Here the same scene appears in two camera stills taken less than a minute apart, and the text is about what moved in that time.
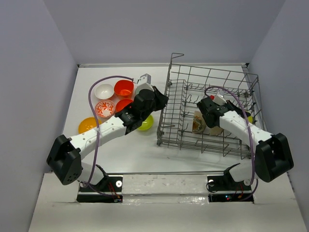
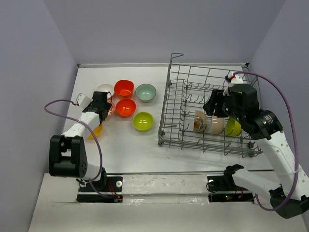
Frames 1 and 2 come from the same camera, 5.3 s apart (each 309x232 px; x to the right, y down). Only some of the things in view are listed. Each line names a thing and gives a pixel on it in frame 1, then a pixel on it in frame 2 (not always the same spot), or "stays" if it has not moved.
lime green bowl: (147, 123) stays
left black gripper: (161, 99) → (107, 107)
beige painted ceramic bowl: (199, 124) stays
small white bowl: (104, 91) stays
